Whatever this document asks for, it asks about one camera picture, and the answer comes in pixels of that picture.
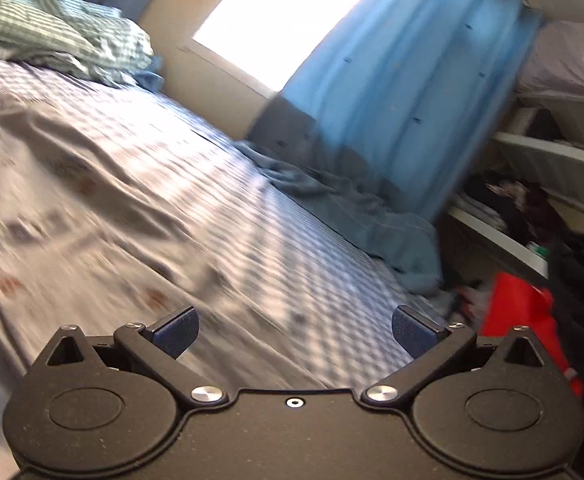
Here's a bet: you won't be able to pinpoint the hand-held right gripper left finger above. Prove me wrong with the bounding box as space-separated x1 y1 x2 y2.
44 305 230 407

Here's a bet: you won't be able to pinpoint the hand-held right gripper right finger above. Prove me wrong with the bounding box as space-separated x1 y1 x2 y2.
361 305 546 407

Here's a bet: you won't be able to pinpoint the grey printed pants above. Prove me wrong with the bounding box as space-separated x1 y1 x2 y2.
0 102 273 376

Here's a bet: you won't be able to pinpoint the mixed clothes heap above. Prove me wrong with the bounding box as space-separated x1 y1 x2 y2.
442 280 493 332

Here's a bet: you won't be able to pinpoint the green checked blanket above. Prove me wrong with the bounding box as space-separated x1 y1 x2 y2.
0 0 165 93

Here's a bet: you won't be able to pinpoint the red printed bag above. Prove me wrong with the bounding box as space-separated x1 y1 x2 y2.
479 272 584 401

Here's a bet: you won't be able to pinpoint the crumpled blue cloth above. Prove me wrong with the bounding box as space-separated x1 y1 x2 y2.
234 140 445 293

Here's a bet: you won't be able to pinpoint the blue checked bed sheet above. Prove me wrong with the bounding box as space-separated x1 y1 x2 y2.
0 57 455 396

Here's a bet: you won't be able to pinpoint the dark clothes pile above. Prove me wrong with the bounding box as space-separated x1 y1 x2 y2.
459 170 573 256

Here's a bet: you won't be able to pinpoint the white shelf unit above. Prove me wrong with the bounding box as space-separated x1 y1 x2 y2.
447 92 584 281

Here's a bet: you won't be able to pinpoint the wide blue star curtain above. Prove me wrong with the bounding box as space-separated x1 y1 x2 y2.
249 0 548 226

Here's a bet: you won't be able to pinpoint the bright window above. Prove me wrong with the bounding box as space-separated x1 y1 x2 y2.
179 0 405 100

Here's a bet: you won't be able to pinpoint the pale purple bedding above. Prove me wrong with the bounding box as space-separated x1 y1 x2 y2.
516 20 584 102

